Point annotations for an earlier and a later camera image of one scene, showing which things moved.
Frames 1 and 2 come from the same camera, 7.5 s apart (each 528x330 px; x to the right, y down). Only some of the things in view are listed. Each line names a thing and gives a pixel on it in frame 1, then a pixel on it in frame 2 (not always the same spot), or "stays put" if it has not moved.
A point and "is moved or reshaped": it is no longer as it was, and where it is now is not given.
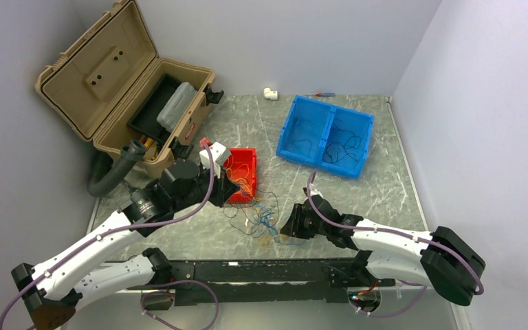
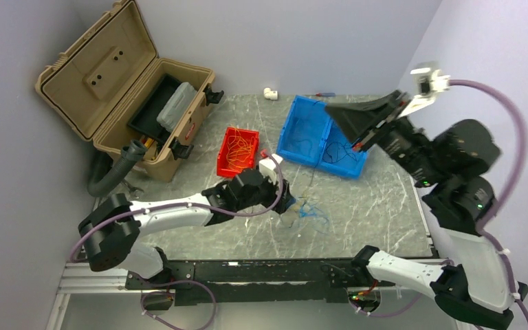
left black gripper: [224, 189] to [287, 199]
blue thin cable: [265, 219] is moved or reshaped
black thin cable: [229, 210] to [313, 173]
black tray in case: [145, 119] stays put
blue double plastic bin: [325, 137] stays put
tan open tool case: [111, 84] stays put
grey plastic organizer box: [174, 110] stays put
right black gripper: [293, 227] to [361, 118]
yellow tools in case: [148, 142] stays put
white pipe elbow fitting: [268, 93] stays put
